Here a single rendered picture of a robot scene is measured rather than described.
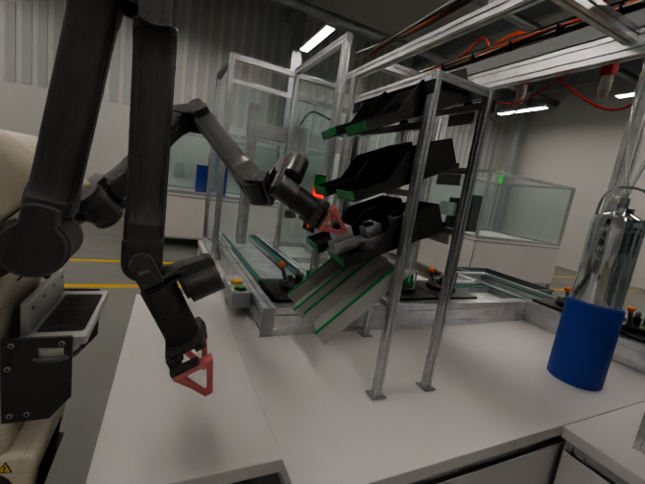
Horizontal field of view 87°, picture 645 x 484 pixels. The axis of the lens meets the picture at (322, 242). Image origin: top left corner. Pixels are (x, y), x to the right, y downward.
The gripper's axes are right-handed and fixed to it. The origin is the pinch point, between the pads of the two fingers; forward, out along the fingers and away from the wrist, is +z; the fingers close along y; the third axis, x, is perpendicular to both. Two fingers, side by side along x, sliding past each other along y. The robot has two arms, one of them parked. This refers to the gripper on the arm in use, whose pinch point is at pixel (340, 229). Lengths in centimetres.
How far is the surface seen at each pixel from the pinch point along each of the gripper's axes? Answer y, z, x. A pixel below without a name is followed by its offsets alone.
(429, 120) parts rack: -9.7, -0.7, -30.8
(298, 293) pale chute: 22.5, 10.5, 22.3
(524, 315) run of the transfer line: 41, 132, -23
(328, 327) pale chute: -4.9, 9.9, 21.8
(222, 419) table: -10.9, -3.4, 48.4
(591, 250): -8, 73, -40
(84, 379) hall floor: 146, -21, 153
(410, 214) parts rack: -9.5, 8.7, -11.6
